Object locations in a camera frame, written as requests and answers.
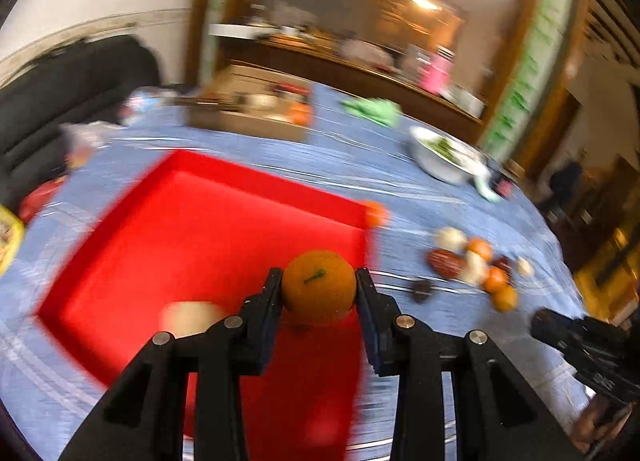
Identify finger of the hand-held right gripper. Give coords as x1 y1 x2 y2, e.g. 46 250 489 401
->
530 308 583 349

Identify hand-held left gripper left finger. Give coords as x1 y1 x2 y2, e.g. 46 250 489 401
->
57 267 286 461

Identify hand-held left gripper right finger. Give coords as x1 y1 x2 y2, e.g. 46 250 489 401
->
354 267 586 461

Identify large brownish orange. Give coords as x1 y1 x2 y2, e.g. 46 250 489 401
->
281 250 357 326

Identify small orange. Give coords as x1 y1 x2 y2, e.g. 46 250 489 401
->
287 102 313 126
465 237 493 262
482 266 510 292
491 286 518 313
365 201 389 228

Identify reddish brown jujube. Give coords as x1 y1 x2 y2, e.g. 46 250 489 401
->
426 248 466 279

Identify red tray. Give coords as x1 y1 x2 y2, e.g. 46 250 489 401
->
36 149 382 461

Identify person's right hand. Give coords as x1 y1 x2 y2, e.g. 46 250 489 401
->
572 393 618 457

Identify black jar with red label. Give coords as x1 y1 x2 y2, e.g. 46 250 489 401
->
492 168 516 199

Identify blue checked tablecloth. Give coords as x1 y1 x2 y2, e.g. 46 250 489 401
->
0 78 588 461

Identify pale green white utensil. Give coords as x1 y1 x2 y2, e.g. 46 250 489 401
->
472 161 503 202

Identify white bowl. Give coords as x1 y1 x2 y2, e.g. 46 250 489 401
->
409 126 486 186

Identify cardboard box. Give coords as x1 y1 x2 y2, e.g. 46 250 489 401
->
185 63 313 144

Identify green vegetables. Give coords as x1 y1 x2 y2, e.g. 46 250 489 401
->
425 137 468 162

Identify green cloth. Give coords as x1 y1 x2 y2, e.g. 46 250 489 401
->
340 97 403 128

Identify dark long utensil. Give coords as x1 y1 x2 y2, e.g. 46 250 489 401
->
170 97 242 108

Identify clear plastic bag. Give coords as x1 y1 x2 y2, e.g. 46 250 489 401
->
120 86 167 126
60 121 113 166

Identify wooden sideboard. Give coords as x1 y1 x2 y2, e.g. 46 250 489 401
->
215 33 488 142

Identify red plastic bag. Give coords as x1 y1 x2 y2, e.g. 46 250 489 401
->
17 178 66 224

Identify pink bottle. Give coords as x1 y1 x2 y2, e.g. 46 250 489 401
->
420 53 451 94

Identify green bamboo print strip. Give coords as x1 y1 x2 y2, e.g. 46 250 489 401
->
482 0 576 156

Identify yellow snack packet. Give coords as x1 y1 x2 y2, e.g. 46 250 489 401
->
0 203 26 277

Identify white flat board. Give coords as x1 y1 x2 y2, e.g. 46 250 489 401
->
207 23 283 39

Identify black sofa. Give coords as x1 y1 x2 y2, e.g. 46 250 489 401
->
0 36 161 206

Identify wooden framed mirror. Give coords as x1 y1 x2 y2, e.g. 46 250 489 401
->
187 0 588 162

